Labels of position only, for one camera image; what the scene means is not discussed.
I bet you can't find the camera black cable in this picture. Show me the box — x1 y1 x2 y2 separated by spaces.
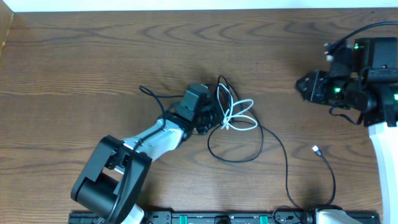
104 85 184 224
326 20 398 54

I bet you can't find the left camera black cable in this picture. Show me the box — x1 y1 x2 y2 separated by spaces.
104 85 184 224

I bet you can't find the black usb cable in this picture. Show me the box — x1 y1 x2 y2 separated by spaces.
206 75 265 164
242 119 337 212

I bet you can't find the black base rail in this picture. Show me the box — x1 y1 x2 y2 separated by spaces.
67 206 381 224

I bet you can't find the right camera black cable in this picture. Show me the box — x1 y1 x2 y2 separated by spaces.
326 20 398 54

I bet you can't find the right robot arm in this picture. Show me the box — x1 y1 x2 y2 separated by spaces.
295 37 397 223

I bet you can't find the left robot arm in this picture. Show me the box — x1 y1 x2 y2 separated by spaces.
71 83 221 223

